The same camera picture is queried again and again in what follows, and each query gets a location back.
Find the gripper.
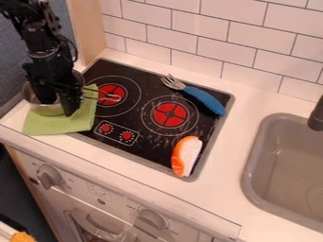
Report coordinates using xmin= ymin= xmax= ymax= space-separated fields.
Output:
xmin=21 ymin=43 xmax=85 ymax=118

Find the silver pot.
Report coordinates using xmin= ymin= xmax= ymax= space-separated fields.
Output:
xmin=20 ymin=70 xmax=127 ymax=118

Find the toy stove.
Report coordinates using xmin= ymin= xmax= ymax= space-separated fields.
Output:
xmin=68 ymin=58 xmax=236 ymax=183

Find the green cloth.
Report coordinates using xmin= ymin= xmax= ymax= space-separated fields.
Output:
xmin=21 ymin=82 xmax=101 ymax=137

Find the orange and white toy sushi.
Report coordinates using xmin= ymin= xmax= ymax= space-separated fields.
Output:
xmin=169 ymin=135 xmax=205 ymax=179

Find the toy sink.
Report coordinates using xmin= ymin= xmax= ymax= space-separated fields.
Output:
xmin=239 ymin=112 xmax=323 ymax=234

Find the tap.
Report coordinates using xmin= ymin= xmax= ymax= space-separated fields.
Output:
xmin=305 ymin=94 xmax=323 ymax=132

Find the blue handled fork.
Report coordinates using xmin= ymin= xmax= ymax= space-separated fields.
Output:
xmin=159 ymin=74 xmax=228 ymax=117

